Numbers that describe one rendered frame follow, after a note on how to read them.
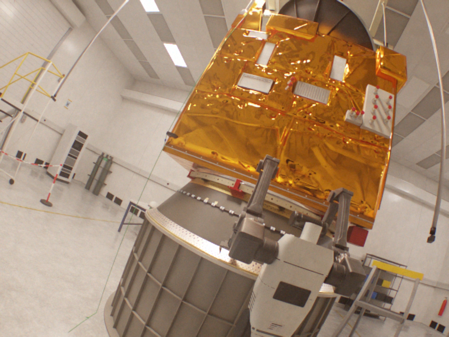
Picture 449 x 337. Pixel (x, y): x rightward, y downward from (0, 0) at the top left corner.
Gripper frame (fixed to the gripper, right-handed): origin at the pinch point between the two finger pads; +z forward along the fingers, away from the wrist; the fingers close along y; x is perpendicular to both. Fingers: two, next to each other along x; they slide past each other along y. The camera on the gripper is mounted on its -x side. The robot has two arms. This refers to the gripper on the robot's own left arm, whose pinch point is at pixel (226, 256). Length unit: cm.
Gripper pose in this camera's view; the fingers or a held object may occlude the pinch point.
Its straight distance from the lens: 149.8
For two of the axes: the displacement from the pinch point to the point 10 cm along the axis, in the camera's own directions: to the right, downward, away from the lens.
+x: -2.0, 2.7, -9.4
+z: -3.4, 8.8, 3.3
